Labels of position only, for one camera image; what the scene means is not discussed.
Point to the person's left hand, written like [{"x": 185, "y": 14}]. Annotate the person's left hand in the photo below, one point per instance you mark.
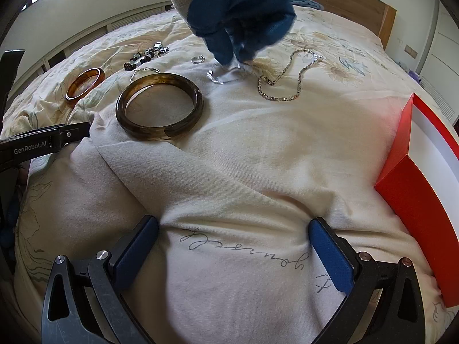
[{"x": 244, "y": 7}]

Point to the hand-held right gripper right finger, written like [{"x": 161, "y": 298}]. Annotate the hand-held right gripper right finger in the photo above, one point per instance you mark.
[{"x": 330, "y": 254}]

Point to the purple packet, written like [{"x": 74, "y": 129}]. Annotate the purple packet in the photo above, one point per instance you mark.
[{"x": 414, "y": 76}]

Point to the red box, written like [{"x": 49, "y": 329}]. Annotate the red box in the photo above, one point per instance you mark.
[{"x": 408, "y": 193}]

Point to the white wardrobe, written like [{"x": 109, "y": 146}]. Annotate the white wardrobe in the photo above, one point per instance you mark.
[{"x": 443, "y": 43}]

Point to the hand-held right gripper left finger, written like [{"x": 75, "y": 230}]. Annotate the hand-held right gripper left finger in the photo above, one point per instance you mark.
[{"x": 136, "y": 251}]

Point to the thin silver bangle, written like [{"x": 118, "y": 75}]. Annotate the thin silver bangle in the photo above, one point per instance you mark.
[{"x": 218, "y": 80}]

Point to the white louvred panel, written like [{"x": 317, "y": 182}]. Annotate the white louvred panel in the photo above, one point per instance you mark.
[{"x": 439, "y": 96}]

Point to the blue towel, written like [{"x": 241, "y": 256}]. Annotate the blue towel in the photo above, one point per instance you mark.
[{"x": 312, "y": 4}]

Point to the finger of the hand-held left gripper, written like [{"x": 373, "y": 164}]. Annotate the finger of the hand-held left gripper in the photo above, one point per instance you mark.
[{"x": 73, "y": 134}]

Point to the floral cream duvet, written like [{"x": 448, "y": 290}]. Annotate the floral cream duvet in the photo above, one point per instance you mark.
[{"x": 233, "y": 186}]

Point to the dark brown bangle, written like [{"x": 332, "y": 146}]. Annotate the dark brown bangle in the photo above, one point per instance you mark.
[{"x": 157, "y": 134}]

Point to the amber bangle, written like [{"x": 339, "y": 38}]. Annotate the amber bangle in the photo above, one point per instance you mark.
[{"x": 73, "y": 93}]

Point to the wall socket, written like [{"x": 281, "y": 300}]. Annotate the wall socket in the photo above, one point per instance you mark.
[{"x": 411, "y": 51}]

